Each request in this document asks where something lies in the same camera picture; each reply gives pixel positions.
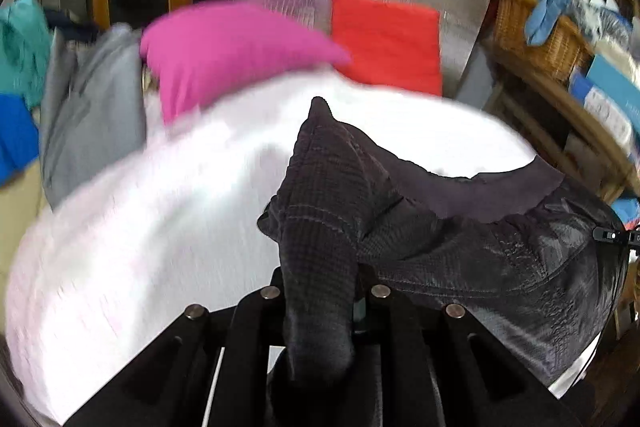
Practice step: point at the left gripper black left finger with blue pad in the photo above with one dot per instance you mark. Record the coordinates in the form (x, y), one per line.
(208, 368)

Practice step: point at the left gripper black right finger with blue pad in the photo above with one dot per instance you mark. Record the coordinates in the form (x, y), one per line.
(418, 366)

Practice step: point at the black quilted jacket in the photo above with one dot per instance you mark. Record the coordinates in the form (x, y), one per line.
(515, 248)

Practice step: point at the beige sofa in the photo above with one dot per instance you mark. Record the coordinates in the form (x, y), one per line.
(21, 201)

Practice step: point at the wooden side table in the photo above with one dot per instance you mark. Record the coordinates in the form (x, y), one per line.
(561, 131)

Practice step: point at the grey coat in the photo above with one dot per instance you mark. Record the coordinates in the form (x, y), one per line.
(92, 111)

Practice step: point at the blue garment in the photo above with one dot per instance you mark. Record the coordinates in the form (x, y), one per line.
(19, 137)

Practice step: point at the white patterned package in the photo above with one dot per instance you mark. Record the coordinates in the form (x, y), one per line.
(604, 110)

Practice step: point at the red pillow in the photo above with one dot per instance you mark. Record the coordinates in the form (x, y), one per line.
(390, 43)

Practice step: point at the magenta pillow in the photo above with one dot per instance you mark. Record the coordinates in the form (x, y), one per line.
(204, 51)

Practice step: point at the light blue fashion box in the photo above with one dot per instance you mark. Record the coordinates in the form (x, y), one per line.
(617, 87)

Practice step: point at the wicker basket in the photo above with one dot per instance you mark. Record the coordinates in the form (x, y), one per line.
(553, 47)

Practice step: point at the teal shirt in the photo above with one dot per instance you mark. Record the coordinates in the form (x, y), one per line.
(25, 51)

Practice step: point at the blue cloth in basket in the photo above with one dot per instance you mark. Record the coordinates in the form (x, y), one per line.
(547, 11)

